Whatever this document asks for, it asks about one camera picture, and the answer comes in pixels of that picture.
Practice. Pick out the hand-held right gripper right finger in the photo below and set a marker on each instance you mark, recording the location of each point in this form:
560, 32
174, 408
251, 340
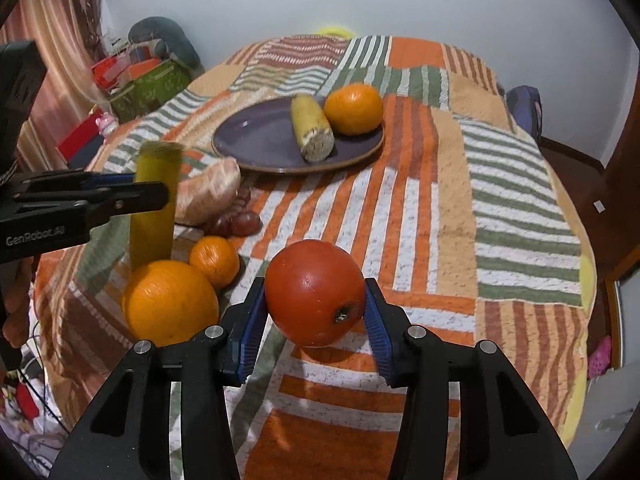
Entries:
377, 330

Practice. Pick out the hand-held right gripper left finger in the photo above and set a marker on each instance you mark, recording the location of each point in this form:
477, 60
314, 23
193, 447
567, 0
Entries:
252, 330

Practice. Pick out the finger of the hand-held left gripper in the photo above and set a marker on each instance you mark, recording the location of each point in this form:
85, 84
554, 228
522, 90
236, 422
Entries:
112, 178
140, 197

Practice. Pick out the yellow corn cob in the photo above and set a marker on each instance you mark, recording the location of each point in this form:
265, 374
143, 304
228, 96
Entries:
310, 130
150, 240

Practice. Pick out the peeled pomelo piece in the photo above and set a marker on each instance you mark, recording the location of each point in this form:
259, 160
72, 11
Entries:
210, 190

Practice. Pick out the red tomato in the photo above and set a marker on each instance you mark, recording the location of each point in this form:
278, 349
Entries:
315, 292

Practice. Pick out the small tangerine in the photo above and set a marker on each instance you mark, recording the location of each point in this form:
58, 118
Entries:
215, 260

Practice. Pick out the large orange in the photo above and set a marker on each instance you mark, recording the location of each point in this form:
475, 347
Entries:
170, 302

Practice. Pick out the red grape bunch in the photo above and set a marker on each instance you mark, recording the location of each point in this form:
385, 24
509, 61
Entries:
240, 222

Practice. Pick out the purple plate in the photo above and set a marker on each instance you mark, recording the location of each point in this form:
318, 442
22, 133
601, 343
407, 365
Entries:
255, 135

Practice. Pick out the person's left hand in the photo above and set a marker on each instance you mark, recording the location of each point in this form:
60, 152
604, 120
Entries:
17, 310

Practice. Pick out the red flat box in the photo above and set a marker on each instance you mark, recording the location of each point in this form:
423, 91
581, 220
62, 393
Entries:
80, 137

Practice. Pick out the pink bottle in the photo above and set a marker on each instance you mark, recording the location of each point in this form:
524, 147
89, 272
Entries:
107, 124

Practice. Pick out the pink striped curtain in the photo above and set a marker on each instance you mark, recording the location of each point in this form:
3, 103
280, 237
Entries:
60, 35

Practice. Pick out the red items in box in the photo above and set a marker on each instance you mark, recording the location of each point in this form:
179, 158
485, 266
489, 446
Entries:
112, 70

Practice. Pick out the green storage box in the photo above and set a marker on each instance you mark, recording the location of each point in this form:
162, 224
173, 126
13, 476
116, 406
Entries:
155, 87

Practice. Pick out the striped patchwork blanket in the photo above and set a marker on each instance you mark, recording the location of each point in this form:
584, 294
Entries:
425, 210

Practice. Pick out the grey plush toy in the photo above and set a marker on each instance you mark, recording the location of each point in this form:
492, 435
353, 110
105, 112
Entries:
170, 37

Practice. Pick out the yellow bed sheet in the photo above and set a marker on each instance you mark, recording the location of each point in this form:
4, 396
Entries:
588, 280

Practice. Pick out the pink slipper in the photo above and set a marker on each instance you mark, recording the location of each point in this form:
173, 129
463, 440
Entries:
600, 355

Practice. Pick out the yellow foam tube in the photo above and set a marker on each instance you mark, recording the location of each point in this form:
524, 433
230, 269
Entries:
330, 30

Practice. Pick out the wooden frame wardrobe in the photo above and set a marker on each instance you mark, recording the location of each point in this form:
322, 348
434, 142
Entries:
615, 320

